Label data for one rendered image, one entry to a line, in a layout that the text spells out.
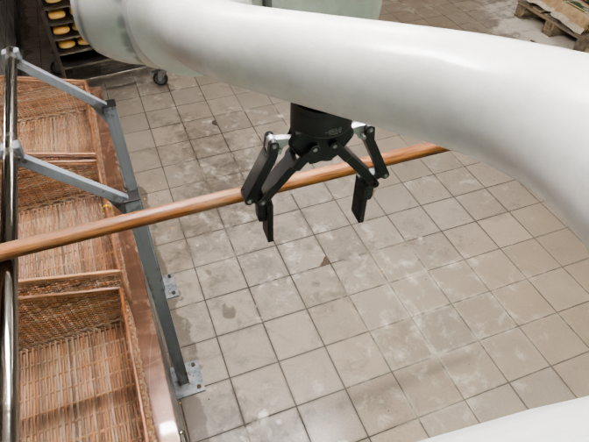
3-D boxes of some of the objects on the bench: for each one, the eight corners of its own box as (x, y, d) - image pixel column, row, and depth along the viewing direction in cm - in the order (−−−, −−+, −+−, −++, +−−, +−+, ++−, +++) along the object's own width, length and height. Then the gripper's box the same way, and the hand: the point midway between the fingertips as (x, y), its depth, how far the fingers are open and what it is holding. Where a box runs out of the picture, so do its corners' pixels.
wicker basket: (-42, 357, 146) (-93, 295, 127) (-33, 224, 183) (-72, 160, 164) (136, 304, 159) (114, 241, 139) (110, 190, 196) (90, 127, 177)
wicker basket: (-68, 603, 106) (-149, 567, 87) (-46, 367, 144) (-98, 305, 124) (173, 510, 118) (150, 460, 99) (135, 315, 156) (113, 252, 137)
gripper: (223, 127, 56) (234, 262, 71) (435, 95, 61) (403, 225, 76) (209, 91, 61) (222, 224, 76) (406, 64, 67) (381, 193, 82)
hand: (314, 219), depth 75 cm, fingers open, 13 cm apart
